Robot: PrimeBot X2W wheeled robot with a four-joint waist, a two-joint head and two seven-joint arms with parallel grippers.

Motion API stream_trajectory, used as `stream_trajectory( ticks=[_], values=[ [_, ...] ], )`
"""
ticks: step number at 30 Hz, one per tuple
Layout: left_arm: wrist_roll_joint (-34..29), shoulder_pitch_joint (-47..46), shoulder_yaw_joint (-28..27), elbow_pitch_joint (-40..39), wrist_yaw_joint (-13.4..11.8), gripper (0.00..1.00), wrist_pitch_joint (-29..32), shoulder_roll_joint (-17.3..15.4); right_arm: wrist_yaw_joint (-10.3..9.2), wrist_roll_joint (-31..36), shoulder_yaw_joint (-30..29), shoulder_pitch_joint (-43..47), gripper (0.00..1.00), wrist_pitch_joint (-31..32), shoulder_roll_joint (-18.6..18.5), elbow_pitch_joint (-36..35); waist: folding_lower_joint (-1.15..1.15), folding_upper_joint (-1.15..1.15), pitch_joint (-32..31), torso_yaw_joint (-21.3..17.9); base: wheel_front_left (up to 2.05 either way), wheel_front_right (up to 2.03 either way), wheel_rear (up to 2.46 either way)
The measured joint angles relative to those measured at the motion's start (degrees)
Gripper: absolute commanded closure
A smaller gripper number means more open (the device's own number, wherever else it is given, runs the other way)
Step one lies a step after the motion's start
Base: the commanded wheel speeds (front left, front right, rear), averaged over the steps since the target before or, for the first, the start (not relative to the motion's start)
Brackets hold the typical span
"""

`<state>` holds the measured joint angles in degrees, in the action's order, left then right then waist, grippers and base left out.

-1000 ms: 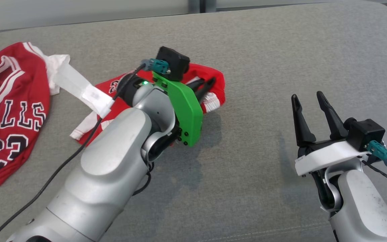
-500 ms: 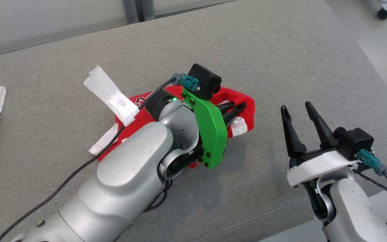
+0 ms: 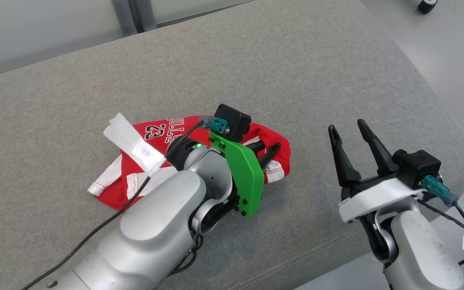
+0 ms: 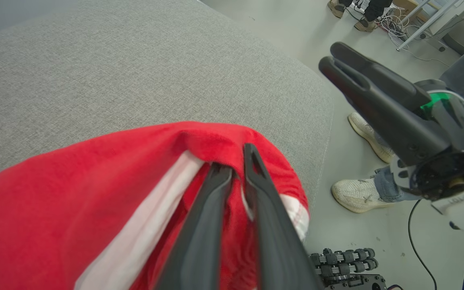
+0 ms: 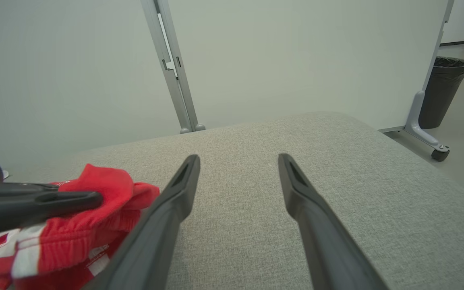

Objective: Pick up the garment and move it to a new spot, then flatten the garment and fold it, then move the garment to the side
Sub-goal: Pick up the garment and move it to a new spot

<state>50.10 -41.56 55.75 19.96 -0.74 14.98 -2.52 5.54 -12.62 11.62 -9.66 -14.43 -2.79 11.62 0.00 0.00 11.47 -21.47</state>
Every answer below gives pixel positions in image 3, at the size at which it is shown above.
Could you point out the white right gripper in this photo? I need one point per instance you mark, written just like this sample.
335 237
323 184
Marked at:
377 195

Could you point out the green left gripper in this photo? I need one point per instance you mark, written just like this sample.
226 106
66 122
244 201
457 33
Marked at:
246 177

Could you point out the red Bulls 23 jersey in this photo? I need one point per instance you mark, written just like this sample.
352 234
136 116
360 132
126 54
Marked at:
151 131

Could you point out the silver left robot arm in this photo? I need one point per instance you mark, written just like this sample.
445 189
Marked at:
163 217

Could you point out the black caster wheel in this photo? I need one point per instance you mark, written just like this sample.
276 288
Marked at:
426 5

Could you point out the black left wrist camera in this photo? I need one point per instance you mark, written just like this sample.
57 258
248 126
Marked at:
234 121

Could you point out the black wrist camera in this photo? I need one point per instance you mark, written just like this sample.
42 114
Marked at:
234 121
417 167

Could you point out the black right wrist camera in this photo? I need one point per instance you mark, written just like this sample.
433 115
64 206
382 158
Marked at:
417 167

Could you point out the grey partition post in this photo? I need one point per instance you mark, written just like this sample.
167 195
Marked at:
135 16

